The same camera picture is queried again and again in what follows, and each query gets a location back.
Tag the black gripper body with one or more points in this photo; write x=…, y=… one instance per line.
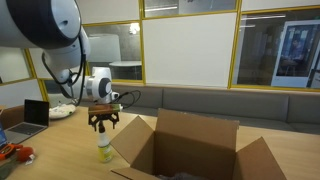
x=104, y=118

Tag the brown wrist camera box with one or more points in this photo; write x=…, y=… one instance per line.
x=103, y=109

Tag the open cardboard box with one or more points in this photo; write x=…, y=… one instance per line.
x=193, y=156

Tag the round white table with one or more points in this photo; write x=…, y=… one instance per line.
x=125, y=63

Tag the brown cardboard piece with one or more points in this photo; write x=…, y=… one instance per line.
x=11, y=116

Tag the white board behind glass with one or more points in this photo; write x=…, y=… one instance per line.
x=103, y=48

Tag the white spray bottle yellow label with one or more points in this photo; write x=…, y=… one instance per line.
x=105, y=150

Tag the red plush ball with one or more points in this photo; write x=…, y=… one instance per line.
x=25, y=154

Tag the grey open laptop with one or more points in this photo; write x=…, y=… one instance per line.
x=23, y=128

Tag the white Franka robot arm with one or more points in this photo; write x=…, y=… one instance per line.
x=33, y=20

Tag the orange black tool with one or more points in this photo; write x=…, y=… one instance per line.
x=8, y=151

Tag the blue screen device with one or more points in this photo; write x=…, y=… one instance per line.
x=2, y=135

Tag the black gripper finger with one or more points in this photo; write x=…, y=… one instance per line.
x=93, y=122
x=115, y=120

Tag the white framed poster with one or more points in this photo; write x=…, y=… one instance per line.
x=293, y=50

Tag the grey upholstered bench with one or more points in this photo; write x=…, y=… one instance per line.
x=216, y=103

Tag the dark grey cloth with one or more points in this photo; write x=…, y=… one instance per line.
x=6, y=170

